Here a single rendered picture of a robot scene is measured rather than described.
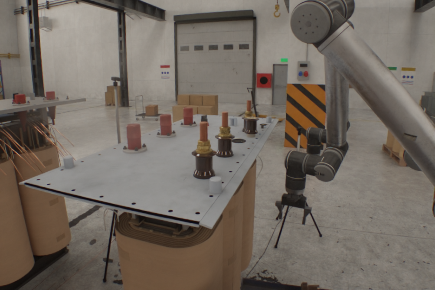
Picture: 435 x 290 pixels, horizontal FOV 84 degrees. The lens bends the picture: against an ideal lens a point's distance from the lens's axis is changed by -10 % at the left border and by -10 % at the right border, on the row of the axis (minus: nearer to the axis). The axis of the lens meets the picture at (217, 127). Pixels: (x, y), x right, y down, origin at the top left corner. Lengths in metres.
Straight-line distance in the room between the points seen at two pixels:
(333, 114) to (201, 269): 0.93
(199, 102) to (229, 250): 6.72
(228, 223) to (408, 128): 1.03
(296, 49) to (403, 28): 9.70
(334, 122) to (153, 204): 0.94
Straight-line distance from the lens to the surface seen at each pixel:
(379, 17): 15.19
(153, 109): 9.91
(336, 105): 1.35
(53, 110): 2.49
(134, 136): 1.36
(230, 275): 1.83
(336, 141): 1.45
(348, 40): 1.00
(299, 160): 1.42
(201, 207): 0.81
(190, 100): 8.22
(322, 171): 1.38
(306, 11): 0.98
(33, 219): 2.69
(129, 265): 1.34
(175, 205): 0.83
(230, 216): 1.58
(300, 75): 6.15
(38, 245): 2.82
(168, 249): 1.16
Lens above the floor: 1.75
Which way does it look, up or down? 12 degrees down
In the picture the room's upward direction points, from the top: straight up
